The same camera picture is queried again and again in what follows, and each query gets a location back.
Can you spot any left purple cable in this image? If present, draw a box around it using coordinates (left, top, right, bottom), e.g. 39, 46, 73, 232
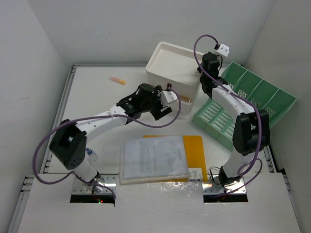
33, 89, 182, 201

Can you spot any green plastic file tray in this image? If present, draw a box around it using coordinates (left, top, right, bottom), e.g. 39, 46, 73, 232
192, 62, 296, 151

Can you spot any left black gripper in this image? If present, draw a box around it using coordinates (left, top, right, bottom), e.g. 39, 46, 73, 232
140, 86, 171, 119

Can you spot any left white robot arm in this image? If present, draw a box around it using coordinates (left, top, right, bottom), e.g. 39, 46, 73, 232
49, 83, 177, 182

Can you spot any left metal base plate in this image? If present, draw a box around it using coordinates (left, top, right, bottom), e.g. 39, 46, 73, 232
72, 174, 117, 195

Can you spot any white three-drawer organizer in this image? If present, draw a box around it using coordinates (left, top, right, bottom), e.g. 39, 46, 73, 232
146, 42, 201, 115

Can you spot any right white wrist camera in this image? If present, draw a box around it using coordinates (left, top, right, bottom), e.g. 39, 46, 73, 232
214, 44, 229, 57

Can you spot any clear sleeve with papers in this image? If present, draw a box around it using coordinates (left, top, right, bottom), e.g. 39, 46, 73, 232
120, 135, 189, 184

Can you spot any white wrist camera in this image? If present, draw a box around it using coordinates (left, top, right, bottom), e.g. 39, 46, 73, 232
214, 44, 229, 57
160, 90, 178, 106

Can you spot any pink orange highlighter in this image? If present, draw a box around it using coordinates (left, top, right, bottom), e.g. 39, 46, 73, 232
108, 76, 126, 85

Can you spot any metal base plate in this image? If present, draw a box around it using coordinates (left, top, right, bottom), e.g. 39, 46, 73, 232
202, 178, 247, 195
72, 174, 117, 195

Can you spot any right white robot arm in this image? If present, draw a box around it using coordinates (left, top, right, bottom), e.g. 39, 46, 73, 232
197, 52, 270, 186

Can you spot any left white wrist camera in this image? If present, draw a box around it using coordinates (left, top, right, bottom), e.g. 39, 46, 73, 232
160, 90, 178, 106

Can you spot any small white box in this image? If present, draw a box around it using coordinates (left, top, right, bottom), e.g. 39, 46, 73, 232
188, 167, 203, 182

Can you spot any purple cable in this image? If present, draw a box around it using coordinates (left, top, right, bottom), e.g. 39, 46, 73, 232
193, 34, 264, 195
33, 89, 182, 201

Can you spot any white drawer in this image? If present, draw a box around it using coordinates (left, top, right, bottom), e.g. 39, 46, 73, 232
179, 95, 192, 105

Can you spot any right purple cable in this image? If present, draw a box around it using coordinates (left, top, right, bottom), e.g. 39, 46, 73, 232
193, 34, 264, 195

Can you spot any yellow folder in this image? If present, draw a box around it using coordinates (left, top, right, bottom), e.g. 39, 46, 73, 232
142, 135, 208, 183

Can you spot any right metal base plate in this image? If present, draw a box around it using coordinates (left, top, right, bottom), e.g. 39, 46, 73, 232
202, 178, 247, 195

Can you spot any small clear blue-capped bottle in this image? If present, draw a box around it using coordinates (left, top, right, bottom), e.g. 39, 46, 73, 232
86, 148, 98, 163

